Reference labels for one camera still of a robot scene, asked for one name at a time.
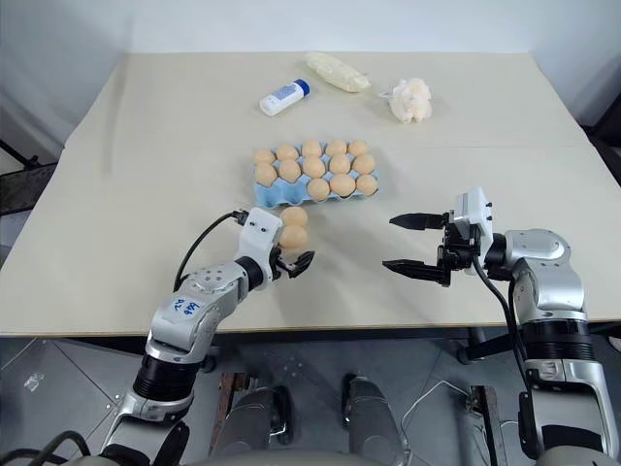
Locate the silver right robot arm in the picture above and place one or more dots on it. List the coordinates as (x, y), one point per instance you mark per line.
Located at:
(543, 272)

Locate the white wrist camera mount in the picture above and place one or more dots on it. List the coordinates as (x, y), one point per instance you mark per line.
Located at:
(257, 233)
(473, 206)

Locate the white bottle with blue label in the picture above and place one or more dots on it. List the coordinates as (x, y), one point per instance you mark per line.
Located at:
(284, 97)

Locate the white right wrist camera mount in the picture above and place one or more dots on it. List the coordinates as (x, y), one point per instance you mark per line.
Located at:
(473, 206)

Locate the clear bag of white grains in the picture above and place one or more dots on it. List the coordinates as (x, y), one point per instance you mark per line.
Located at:
(337, 73)

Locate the dark rounded robot leg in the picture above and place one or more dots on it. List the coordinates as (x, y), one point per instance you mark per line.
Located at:
(262, 417)
(373, 417)

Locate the clear bag of pale lumps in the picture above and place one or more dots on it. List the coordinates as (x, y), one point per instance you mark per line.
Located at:
(412, 99)

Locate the dark equipment beside table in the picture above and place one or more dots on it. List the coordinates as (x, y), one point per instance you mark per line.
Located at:
(606, 141)

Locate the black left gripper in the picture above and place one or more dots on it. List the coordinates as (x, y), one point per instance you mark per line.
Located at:
(280, 264)

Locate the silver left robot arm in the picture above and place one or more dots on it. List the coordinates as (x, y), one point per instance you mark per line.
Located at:
(189, 315)

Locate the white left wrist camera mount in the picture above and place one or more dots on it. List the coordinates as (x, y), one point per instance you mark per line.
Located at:
(257, 233)

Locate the blue egg carton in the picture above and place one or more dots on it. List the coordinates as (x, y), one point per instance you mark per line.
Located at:
(276, 194)

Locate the black table foot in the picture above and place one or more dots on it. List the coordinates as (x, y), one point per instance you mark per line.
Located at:
(480, 347)

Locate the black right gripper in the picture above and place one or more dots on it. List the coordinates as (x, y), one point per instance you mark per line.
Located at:
(458, 250)

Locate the rusty metal bar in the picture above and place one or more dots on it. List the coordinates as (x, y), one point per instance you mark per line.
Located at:
(229, 403)
(487, 427)

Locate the clear plastic scrap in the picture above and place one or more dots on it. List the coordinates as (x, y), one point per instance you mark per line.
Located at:
(35, 382)

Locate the black metal stand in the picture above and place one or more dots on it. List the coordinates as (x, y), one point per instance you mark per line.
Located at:
(24, 184)

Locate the brown egg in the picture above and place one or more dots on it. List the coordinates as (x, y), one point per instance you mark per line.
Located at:
(313, 166)
(339, 165)
(289, 171)
(286, 152)
(264, 156)
(359, 148)
(367, 184)
(266, 173)
(313, 147)
(363, 163)
(294, 216)
(342, 184)
(336, 148)
(293, 238)
(318, 189)

